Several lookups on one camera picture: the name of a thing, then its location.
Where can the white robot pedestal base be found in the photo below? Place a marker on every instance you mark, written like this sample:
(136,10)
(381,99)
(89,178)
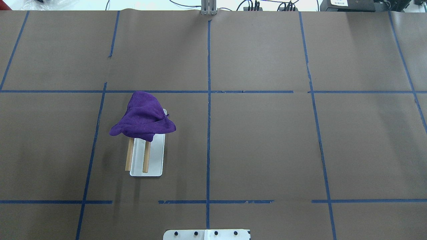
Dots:
(207,234)

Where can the wooden rack rod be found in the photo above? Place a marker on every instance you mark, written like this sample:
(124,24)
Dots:
(146,156)
(129,154)

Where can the right wooden rack rod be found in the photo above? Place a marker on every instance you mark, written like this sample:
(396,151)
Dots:
(146,156)

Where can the left wooden rack rod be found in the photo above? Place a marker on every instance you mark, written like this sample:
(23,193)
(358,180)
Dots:
(129,154)

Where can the white towel rack base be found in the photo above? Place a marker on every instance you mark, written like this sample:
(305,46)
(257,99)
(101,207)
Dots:
(156,157)

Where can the aluminium frame post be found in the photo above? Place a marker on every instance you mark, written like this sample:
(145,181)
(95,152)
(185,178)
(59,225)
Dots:
(209,7)

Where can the purple towel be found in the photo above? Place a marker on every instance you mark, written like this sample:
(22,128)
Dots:
(144,118)

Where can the black computer box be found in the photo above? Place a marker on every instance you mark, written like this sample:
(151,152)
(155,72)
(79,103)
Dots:
(347,6)

